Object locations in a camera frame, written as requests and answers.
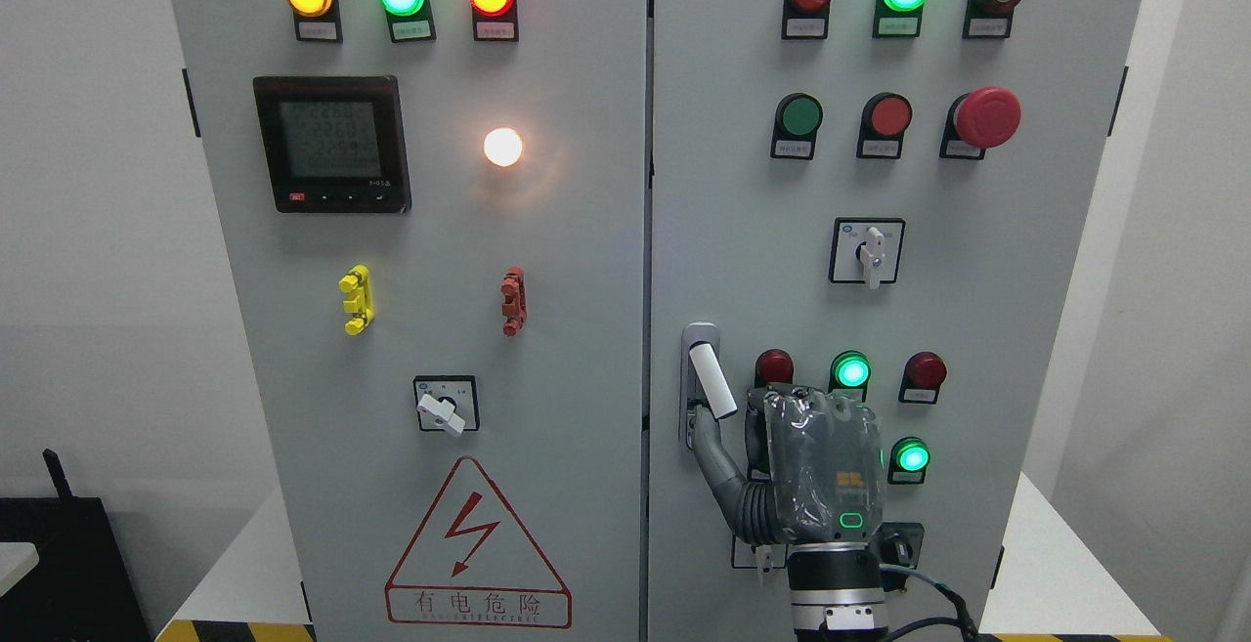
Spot red push button upper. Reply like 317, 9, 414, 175
856, 93, 913, 158

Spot green lit light lower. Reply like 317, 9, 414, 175
884, 436, 929, 486

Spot grey cabinet door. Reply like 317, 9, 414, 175
647, 0, 1141, 641
171, 0, 647, 641

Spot dark red light middle left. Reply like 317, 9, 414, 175
754, 348, 794, 388

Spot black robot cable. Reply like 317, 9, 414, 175
877, 562, 983, 642

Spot white glowing indicator light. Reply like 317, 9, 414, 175
483, 126, 524, 166

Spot red lit indicator light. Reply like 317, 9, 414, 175
469, 0, 519, 43

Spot red plastic terminal clip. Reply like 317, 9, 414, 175
499, 265, 528, 335

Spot green lit light top right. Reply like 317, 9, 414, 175
872, 0, 927, 38

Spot red electrical warning triangle sticker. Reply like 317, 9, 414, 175
384, 456, 573, 629

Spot green lit light middle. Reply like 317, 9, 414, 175
828, 350, 872, 402

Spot dark red buzzer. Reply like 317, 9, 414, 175
962, 0, 1022, 40

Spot grey right cabinet door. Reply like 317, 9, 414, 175
647, 0, 1141, 641

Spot left white selector switch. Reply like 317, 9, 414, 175
412, 375, 480, 437

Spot upper right white selector switch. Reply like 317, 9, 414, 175
828, 217, 906, 289

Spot black digital power meter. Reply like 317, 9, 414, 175
253, 75, 412, 214

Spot dark red light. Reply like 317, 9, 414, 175
754, 348, 794, 388
897, 350, 948, 405

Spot green indicator light top left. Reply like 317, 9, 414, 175
379, 0, 437, 44

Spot red emergency stop mushroom button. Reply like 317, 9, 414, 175
940, 86, 1020, 160

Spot silver door handle lock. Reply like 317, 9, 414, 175
679, 320, 739, 451

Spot yellow plastic terminal clip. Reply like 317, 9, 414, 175
338, 264, 375, 335

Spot white selector switch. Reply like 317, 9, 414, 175
412, 375, 480, 437
731, 536, 789, 587
828, 217, 906, 289

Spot yellow indicator light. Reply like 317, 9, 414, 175
286, 0, 343, 44

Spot dark red light middle right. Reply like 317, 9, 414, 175
897, 350, 948, 405

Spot red indicator light top right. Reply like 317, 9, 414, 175
781, 0, 832, 40

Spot black rotary knob switch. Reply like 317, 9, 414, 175
876, 522, 924, 568

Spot grey left cabinet door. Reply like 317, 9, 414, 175
171, 0, 647, 641

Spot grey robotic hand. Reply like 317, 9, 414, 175
693, 384, 887, 547

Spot black box at left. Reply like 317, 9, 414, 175
1, 448, 153, 641

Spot green push button upper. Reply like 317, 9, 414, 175
771, 93, 823, 160

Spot lower white selector switch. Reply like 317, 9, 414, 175
731, 536, 789, 587

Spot green lit light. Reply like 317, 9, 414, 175
828, 350, 872, 402
872, 0, 927, 38
884, 436, 929, 486

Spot white cabinet base platform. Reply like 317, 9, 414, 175
159, 476, 1163, 641

